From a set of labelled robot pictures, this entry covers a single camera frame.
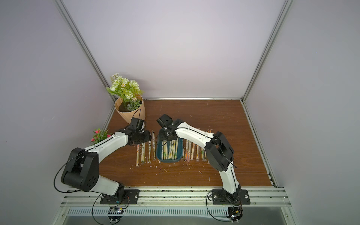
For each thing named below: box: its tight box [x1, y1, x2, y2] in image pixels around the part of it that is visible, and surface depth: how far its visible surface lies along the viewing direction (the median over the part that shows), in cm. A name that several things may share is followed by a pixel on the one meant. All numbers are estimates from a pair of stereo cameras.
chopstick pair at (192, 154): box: [190, 142, 195, 161], surface depth 91 cm
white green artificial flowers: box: [105, 73, 145, 111], surface depth 91 cm
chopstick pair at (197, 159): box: [195, 144, 200, 162], surface depth 90 cm
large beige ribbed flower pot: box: [114, 94, 146, 124], surface depth 97 cm
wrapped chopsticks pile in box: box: [161, 138, 179, 161], surface depth 91 cm
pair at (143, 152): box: [141, 142, 146, 164], surface depth 91 cm
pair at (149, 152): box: [147, 140, 151, 164], surface depth 92 cm
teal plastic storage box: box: [156, 135, 183, 163], surface depth 90 cm
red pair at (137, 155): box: [135, 144, 140, 167], surface depth 90 cm
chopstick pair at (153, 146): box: [151, 130, 156, 161], surface depth 94 cm
